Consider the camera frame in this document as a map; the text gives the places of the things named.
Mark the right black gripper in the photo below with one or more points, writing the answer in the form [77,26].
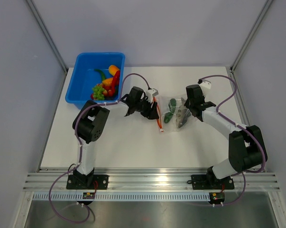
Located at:
[187,103]

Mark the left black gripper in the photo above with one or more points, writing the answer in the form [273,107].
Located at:
[151,113]

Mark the grey fake fish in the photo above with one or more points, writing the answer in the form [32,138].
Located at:
[182,114]

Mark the dark green fake leaf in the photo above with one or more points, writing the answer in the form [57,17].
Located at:
[172,105]

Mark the clear zip top bag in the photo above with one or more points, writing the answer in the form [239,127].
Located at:
[175,116]

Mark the red fake strawberry bunch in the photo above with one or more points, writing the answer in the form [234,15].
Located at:
[109,95]

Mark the red fake chili pepper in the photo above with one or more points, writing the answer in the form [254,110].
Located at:
[116,78]

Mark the green fake lettuce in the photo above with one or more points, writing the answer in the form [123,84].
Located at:
[98,93]

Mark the yellow orange fake mango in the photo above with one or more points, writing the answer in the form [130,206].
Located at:
[113,69]

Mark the green fake chili pepper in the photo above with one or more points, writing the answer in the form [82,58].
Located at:
[102,74]

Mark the green fake cucumber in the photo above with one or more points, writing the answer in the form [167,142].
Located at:
[168,117]

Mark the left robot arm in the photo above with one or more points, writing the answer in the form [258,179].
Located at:
[89,125]

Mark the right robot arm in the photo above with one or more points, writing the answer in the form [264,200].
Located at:
[245,143]

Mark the blue plastic bin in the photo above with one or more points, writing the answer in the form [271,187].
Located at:
[84,78]

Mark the right small circuit board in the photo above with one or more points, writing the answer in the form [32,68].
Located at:
[217,197]

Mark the small circuit board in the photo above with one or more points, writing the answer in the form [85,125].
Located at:
[217,197]
[88,195]

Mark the left small circuit board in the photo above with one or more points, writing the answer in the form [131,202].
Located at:
[88,195]

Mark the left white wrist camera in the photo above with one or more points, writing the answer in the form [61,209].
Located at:
[151,93]

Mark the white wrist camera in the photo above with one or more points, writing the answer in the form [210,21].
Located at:
[151,93]
[204,84]

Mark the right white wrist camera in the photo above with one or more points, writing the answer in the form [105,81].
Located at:
[204,84]

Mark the right side aluminium rail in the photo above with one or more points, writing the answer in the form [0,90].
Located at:
[239,98]

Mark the aluminium rail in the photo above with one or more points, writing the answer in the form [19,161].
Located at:
[148,180]
[239,98]

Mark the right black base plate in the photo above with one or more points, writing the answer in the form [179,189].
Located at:
[202,182]

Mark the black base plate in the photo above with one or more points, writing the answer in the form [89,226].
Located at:
[202,182]
[99,182]

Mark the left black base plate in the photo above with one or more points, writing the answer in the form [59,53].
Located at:
[99,182]

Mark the aluminium front rail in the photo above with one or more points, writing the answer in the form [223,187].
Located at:
[148,180]

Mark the right aluminium corner post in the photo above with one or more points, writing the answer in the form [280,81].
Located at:
[252,33]

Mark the aluminium corner post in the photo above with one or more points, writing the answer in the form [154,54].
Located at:
[38,18]
[252,33]

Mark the white slotted cable duct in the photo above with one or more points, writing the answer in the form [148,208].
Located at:
[125,196]

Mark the left aluminium corner post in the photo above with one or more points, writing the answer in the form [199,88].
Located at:
[38,18]

